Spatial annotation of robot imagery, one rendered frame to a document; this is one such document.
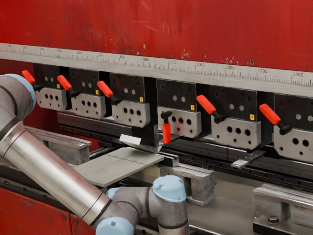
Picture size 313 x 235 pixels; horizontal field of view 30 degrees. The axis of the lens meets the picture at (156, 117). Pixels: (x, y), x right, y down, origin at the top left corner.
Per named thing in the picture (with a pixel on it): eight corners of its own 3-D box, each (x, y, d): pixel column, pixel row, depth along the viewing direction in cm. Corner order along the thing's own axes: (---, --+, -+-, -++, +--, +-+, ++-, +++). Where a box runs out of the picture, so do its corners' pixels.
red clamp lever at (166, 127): (161, 144, 174) (159, 112, 171) (170, 140, 177) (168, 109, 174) (166, 145, 173) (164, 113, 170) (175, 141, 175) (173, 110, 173)
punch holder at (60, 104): (37, 106, 218) (31, 63, 213) (55, 101, 224) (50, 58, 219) (63, 111, 208) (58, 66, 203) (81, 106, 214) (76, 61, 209)
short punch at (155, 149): (132, 148, 194) (131, 121, 191) (137, 147, 195) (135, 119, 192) (155, 154, 187) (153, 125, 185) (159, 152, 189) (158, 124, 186)
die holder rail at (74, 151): (2, 147, 244) (-2, 125, 241) (13, 143, 248) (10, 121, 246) (81, 170, 212) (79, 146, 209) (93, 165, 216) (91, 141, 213)
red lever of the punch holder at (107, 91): (97, 80, 186) (115, 102, 183) (105, 78, 189) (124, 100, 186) (94, 84, 187) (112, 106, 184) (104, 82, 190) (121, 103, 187)
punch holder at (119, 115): (112, 121, 192) (108, 72, 187) (130, 115, 198) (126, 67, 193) (146, 128, 182) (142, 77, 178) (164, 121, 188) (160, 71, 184)
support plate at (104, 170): (63, 175, 177) (62, 171, 177) (123, 149, 196) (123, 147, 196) (104, 187, 166) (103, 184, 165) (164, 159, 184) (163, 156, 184)
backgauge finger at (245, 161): (219, 167, 176) (218, 151, 175) (264, 143, 195) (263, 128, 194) (253, 175, 169) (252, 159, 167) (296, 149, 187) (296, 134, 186)
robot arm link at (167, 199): (152, 173, 144) (186, 172, 142) (157, 213, 147) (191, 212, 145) (146, 188, 136) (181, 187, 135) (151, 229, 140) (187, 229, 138)
